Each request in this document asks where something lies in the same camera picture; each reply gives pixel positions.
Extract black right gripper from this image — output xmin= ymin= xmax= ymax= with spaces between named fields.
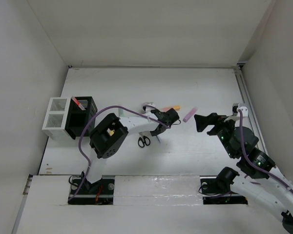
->
xmin=193 ymin=112 xmax=238 ymax=158

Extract black handled scissors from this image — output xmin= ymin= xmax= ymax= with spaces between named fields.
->
xmin=138 ymin=133 xmax=151 ymax=148

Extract orange highlighter pen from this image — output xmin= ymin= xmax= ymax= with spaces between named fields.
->
xmin=71 ymin=96 xmax=82 ymax=109

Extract red highlighter pen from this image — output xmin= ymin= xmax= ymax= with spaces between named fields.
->
xmin=71 ymin=97 xmax=85 ymax=111

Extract green highlighter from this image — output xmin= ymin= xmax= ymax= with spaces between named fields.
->
xmin=119 ymin=109 xmax=124 ymax=117

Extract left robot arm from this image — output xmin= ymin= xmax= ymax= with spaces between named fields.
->
xmin=82 ymin=102 xmax=180 ymax=193

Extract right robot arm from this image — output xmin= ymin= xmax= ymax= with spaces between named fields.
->
xmin=194 ymin=106 xmax=293 ymax=234

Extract orange yellow highlighter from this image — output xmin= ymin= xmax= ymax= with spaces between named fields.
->
xmin=161 ymin=105 xmax=181 ymax=112

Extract pink purple highlighter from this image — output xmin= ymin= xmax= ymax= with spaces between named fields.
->
xmin=183 ymin=107 xmax=198 ymax=122

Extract black slotted container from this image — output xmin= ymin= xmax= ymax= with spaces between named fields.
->
xmin=65 ymin=96 xmax=98 ymax=140

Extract white slotted container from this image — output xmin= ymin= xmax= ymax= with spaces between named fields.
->
xmin=42 ymin=97 xmax=72 ymax=141

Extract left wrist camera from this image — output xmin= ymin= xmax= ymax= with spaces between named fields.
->
xmin=142 ymin=102 xmax=157 ymax=113

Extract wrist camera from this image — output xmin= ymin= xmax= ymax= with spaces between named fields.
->
xmin=142 ymin=102 xmax=157 ymax=113
xmin=232 ymin=103 xmax=249 ymax=121

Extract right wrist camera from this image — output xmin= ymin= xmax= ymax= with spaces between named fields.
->
xmin=232 ymin=103 xmax=249 ymax=121

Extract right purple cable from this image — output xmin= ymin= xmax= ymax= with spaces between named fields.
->
xmin=238 ymin=111 xmax=293 ymax=203

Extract purple cable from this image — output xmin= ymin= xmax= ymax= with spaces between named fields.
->
xmin=68 ymin=105 xmax=171 ymax=203
xmin=238 ymin=111 xmax=293 ymax=203

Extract aluminium rail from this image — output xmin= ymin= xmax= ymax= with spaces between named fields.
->
xmin=233 ymin=63 xmax=269 ymax=155

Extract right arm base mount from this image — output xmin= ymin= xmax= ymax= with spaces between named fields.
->
xmin=198 ymin=167 xmax=248 ymax=205

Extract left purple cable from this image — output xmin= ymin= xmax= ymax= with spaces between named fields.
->
xmin=68 ymin=105 xmax=171 ymax=203

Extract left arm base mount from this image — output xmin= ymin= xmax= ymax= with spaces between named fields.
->
xmin=68 ymin=173 xmax=115 ymax=205

